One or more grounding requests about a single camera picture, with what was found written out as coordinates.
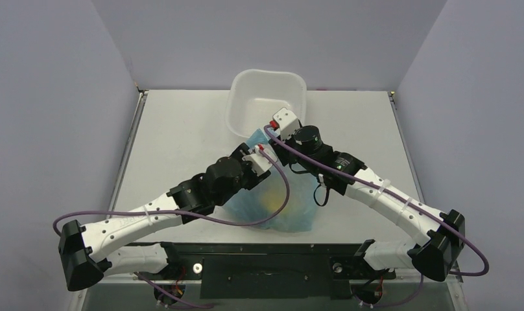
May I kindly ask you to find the light blue plastic bag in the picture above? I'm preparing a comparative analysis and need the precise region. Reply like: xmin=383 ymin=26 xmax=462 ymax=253
xmin=222 ymin=128 xmax=318 ymax=233

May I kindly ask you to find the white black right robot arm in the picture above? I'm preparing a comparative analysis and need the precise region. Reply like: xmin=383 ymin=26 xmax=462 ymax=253
xmin=264 ymin=126 xmax=467 ymax=282

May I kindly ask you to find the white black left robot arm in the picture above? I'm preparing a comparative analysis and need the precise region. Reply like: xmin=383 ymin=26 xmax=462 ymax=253
xmin=58 ymin=143 xmax=277 ymax=292

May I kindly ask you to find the yellow fake fruit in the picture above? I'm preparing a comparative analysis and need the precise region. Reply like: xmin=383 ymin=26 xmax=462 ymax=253
xmin=257 ymin=181 xmax=298 ymax=214

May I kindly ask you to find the white plastic basket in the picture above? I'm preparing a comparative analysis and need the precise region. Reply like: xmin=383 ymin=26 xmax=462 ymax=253
xmin=224 ymin=69 xmax=307 ymax=138

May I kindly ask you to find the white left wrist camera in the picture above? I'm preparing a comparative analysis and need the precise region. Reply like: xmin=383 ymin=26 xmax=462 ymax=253
xmin=242 ymin=144 xmax=276 ymax=176

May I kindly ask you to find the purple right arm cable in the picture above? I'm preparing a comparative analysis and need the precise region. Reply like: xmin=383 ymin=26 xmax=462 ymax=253
xmin=264 ymin=124 xmax=490 ymax=277

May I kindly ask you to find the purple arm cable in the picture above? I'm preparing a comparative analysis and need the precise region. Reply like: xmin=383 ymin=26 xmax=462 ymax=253
xmin=52 ymin=148 xmax=291 ymax=237
xmin=264 ymin=124 xmax=490 ymax=277

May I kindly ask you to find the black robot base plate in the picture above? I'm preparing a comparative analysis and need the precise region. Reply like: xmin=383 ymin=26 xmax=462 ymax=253
xmin=140 ymin=242 xmax=396 ymax=299

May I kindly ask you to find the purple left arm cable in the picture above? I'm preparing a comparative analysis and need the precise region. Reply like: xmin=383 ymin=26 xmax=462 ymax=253
xmin=52 ymin=148 xmax=291 ymax=237

